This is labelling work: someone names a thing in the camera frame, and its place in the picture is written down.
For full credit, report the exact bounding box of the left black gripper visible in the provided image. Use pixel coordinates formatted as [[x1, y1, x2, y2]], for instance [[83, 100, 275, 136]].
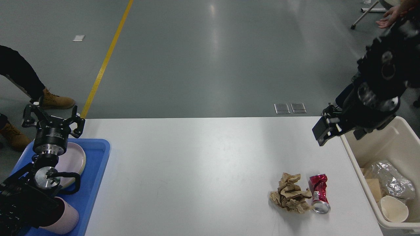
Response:
[[22, 96, 86, 156]]

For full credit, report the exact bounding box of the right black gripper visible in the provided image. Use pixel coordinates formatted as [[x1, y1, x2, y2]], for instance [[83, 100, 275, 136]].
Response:
[[312, 82, 401, 147]]

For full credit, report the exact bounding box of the pink plate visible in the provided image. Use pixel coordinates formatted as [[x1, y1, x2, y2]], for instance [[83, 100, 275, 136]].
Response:
[[55, 142, 86, 176]]

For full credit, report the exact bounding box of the large brown paper bag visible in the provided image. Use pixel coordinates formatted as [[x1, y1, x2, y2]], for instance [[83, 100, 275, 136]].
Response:
[[360, 168, 384, 203]]

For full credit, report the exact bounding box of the crushed red soda can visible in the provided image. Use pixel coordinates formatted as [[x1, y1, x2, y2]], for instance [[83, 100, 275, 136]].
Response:
[[308, 174, 331, 214]]

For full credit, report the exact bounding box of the clear plastic wrapper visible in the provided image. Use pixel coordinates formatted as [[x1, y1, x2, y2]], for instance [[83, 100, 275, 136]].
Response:
[[370, 160, 416, 203]]

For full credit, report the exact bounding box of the brown paper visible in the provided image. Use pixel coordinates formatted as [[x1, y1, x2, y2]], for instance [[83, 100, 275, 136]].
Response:
[[269, 173, 313, 214]]

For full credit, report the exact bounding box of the white bowl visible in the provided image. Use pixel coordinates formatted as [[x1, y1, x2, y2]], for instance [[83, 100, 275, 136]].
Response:
[[378, 196, 409, 223]]

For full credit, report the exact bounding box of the pink cup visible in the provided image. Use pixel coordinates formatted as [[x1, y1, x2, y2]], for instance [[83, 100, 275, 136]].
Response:
[[39, 197, 79, 235]]

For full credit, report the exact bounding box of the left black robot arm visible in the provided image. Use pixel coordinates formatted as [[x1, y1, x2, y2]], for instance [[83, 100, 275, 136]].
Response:
[[1, 97, 85, 236]]

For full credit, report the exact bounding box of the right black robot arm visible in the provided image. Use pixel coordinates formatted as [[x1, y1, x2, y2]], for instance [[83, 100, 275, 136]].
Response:
[[312, 9, 419, 146]]

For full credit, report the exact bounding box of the grey floor plate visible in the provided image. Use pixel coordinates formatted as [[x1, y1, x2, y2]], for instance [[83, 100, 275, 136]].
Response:
[[274, 103, 291, 115], [290, 103, 306, 114]]

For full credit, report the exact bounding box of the blue plastic tray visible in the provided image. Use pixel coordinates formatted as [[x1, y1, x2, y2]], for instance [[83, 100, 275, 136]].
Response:
[[10, 138, 111, 236]]

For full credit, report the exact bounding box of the beige plastic bin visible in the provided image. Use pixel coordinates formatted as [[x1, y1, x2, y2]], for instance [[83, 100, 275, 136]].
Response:
[[341, 116, 420, 236]]

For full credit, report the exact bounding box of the person with tan boots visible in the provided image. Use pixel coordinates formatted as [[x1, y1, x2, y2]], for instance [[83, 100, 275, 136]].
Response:
[[0, 45, 75, 151]]

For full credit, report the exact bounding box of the rolling chair base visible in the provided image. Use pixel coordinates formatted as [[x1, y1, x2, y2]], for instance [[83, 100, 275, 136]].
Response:
[[350, 0, 388, 30]]

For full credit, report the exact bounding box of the person in dark trousers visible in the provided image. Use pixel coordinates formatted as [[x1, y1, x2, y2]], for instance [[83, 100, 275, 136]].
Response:
[[323, 0, 420, 115]]

